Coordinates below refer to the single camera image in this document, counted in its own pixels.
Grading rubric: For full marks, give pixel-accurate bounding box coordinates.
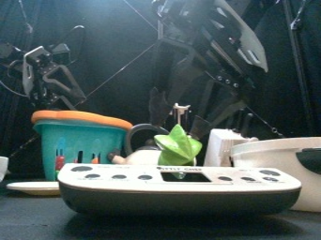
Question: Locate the green starfruit half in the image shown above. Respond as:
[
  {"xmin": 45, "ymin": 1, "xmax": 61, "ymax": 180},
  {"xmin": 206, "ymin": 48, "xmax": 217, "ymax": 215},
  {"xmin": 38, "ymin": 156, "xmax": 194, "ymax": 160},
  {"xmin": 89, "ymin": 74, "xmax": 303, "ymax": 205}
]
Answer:
[{"xmin": 153, "ymin": 123, "xmax": 205, "ymax": 167}]

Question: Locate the white grey toy appliance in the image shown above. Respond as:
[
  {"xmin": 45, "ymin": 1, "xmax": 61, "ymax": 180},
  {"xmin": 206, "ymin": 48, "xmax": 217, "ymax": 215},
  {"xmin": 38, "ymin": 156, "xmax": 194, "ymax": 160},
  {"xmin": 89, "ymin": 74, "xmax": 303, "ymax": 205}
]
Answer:
[{"xmin": 204, "ymin": 127, "xmax": 253, "ymax": 168}]

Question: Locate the teal basket orange rim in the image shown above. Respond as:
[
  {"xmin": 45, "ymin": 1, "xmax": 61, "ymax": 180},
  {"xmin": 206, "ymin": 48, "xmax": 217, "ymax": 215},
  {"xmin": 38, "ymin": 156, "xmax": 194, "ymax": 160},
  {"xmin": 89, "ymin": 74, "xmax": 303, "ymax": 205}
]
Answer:
[{"xmin": 30, "ymin": 109, "xmax": 134, "ymax": 182}]

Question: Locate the red toy pepper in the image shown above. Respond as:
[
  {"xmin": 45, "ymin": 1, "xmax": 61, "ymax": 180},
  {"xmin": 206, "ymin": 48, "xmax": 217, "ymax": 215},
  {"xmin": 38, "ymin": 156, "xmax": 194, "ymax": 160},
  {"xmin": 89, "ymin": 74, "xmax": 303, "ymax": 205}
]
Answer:
[{"xmin": 54, "ymin": 155, "xmax": 67, "ymax": 172}]

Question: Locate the small white toy plate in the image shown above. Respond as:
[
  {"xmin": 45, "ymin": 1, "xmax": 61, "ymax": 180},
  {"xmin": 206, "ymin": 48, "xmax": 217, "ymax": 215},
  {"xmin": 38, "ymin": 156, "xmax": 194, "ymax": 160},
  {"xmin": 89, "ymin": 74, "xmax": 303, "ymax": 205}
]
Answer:
[{"xmin": 6, "ymin": 180, "xmax": 63, "ymax": 197}]

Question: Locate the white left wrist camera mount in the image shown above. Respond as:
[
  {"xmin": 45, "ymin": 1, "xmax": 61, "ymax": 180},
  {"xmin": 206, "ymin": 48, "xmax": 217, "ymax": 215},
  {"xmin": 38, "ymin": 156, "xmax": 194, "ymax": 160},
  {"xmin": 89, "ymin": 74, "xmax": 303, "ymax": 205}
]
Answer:
[{"xmin": 22, "ymin": 46, "xmax": 37, "ymax": 97}]

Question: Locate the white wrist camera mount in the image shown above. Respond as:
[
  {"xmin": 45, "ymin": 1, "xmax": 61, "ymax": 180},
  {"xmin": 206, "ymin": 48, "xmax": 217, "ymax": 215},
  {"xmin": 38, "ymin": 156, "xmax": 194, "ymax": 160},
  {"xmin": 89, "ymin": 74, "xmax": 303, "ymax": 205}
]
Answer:
[
  {"xmin": 212, "ymin": 0, "xmax": 271, "ymax": 74},
  {"xmin": 22, "ymin": 46, "xmax": 37, "ymax": 97}
]

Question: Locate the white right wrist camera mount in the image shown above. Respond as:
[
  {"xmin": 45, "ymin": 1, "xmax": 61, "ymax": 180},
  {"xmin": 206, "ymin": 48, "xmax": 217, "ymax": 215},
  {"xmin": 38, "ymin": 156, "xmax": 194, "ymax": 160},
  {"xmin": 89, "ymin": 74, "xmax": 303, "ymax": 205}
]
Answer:
[{"xmin": 212, "ymin": 0, "xmax": 271, "ymax": 74}]

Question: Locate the white toy kettle black handle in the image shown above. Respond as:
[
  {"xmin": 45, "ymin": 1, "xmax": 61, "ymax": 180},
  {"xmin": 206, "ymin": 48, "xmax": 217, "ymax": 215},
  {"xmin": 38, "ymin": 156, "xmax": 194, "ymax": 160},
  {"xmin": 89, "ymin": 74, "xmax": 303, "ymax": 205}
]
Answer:
[{"xmin": 110, "ymin": 123, "xmax": 172, "ymax": 166}]

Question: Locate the black frame post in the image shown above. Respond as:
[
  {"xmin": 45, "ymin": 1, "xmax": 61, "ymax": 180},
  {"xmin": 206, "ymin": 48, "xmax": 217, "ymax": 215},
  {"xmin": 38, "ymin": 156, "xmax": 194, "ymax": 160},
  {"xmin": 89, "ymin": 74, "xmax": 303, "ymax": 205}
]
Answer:
[{"xmin": 283, "ymin": 0, "xmax": 316, "ymax": 139}]

